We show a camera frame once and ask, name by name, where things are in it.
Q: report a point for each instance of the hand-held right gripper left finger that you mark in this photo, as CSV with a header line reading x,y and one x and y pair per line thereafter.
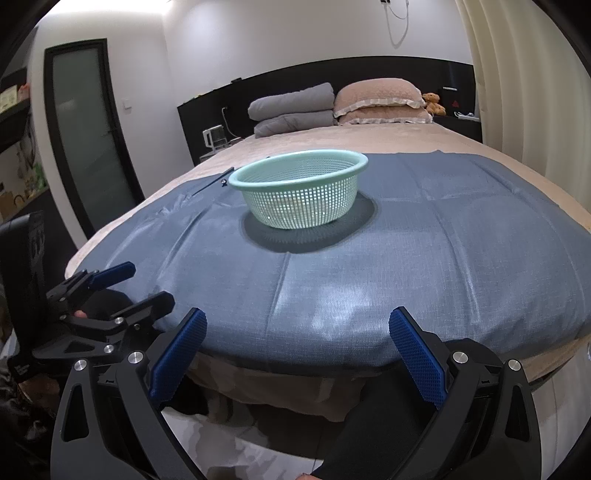
x,y
178,357

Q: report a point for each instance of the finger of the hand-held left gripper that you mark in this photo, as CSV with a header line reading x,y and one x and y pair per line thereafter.
x,y
113,273
150,307

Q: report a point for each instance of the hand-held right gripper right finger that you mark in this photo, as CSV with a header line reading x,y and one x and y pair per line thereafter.
x,y
418,357

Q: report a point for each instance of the mint green plastic basket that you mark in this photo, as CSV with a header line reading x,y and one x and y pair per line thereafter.
x,y
300,182

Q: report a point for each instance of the person's left hand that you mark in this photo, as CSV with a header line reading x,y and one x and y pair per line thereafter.
x,y
81,314

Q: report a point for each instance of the blue cloth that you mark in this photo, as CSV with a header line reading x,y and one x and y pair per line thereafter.
x,y
369,258

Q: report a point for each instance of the frosted glass door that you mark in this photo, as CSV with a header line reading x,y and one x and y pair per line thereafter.
x,y
87,138

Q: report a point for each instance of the white bedside appliance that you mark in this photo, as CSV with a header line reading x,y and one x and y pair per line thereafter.
x,y
214,137

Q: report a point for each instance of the black nightstand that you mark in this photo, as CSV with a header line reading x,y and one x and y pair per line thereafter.
x,y
461,129

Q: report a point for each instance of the bed with pink bedspread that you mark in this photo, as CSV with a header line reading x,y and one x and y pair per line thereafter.
x,y
323,138

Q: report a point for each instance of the folded grey quilt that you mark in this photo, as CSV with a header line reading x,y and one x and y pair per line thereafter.
x,y
291,108

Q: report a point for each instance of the pink pillow with white frill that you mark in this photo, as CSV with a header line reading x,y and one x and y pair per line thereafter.
x,y
383,117
378,94

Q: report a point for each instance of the white power strip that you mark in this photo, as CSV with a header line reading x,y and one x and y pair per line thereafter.
x,y
466,116

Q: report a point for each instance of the brown teddy bear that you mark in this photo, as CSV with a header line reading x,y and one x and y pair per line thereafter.
x,y
434,104

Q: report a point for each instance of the black device with red triangle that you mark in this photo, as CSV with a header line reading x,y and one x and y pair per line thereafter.
x,y
451,99

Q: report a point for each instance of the black headboard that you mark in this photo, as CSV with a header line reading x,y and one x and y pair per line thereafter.
x,y
286,74

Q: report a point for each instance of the cream curtain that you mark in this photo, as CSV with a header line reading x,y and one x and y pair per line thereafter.
x,y
531,115

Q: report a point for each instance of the wall shelf with items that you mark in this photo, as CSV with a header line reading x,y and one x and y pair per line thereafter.
x,y
18,152

